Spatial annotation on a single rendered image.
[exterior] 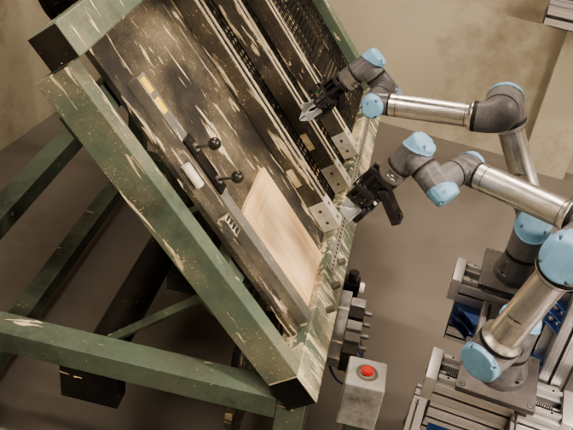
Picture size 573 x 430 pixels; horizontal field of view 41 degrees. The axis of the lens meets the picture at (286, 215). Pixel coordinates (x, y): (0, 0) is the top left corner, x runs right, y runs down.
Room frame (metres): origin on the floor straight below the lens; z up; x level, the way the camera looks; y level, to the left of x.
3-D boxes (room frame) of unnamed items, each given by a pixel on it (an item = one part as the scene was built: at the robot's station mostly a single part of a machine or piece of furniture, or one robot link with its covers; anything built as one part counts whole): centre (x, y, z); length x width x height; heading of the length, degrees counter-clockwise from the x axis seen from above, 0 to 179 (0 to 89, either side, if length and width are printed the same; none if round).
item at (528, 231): (2.10, -0.80, 1.20); 0.13 x 0.12 x 0.14; 163
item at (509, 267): (2.09, -0.80, 1.09); 0.15 x 0.15 x 0.10
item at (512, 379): (1.61, -0.68, 1.09); 0.15 x 0.15 x 0.10
